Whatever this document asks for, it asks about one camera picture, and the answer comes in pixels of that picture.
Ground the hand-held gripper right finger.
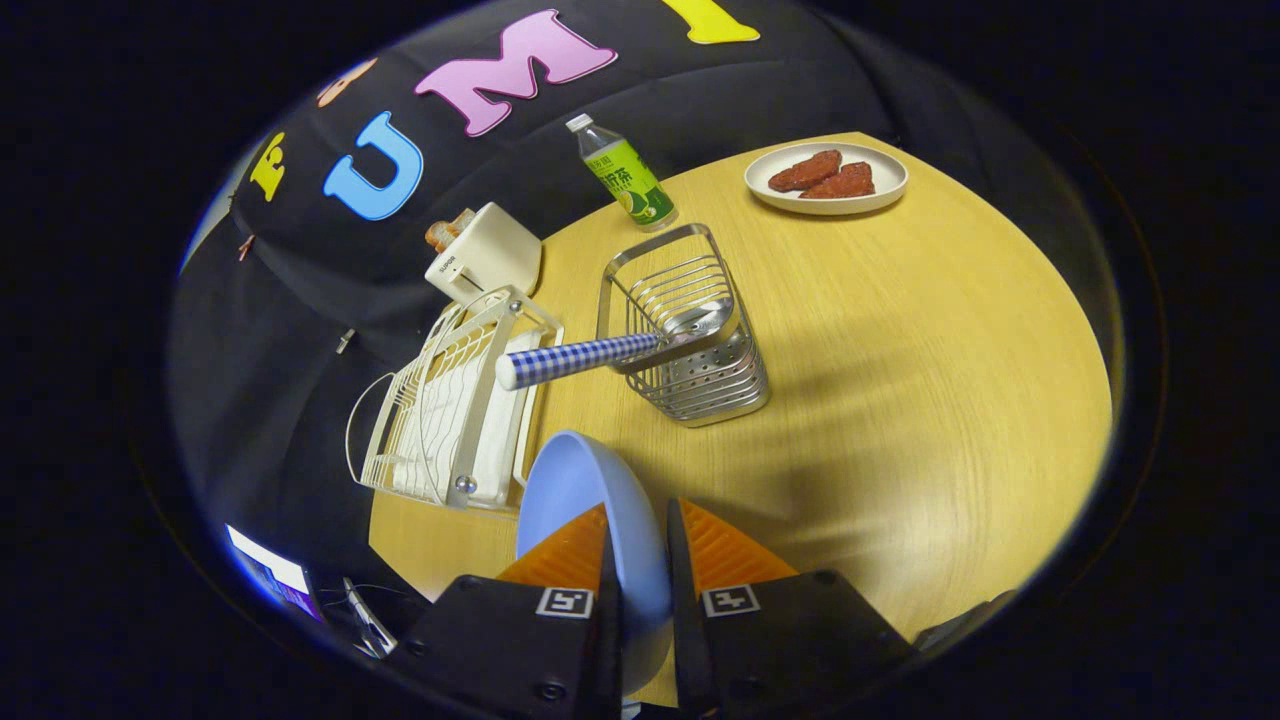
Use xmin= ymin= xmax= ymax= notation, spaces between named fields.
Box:
xmin=667 ymin=497 xmax=916 ymax=720

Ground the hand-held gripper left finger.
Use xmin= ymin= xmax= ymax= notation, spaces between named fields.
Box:
xmin=385 ymin=503 xmax=626 ymax=720

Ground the blue plate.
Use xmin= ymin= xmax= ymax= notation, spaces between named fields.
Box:
xmin=515 ymin=430 xmax=673 ymax=696

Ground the metal wire basket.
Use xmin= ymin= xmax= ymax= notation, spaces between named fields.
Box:
xmin=597 ymin=223 xmax=771 ymax=428

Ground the white wire dish rack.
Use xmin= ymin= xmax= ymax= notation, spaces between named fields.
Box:
xmin=345 ymin=285 xmax=566 ymax=516

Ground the spoon with checked handle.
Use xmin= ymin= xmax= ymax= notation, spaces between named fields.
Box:
xmin=495 ymin=297 xmax=738 ymax=391

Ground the white plate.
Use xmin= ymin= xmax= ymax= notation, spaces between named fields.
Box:
xmin=744 ymin=141 xmax=909 ymax=216

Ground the computer monitor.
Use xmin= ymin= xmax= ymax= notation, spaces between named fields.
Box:
xmin=225 ymin=523 xmax=326 ymax=621

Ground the white toaster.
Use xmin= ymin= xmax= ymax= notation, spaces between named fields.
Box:
xmin=424 ymin=202 xmax=543 ymax=306

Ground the green tea bottle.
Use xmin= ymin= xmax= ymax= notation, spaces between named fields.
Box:
xmin=565 ymin=113 xmax=679 ymax=233

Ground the black backdrop cloth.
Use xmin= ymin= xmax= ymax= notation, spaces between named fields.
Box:
xmin=165 ymin=0 xmax=961 ymax=611

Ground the red meat piece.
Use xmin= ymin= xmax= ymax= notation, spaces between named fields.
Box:
xmin=768 ymin=150 xmax=843 ymax=193
xmin=800 ymin=162 xmax=876 ymax=199

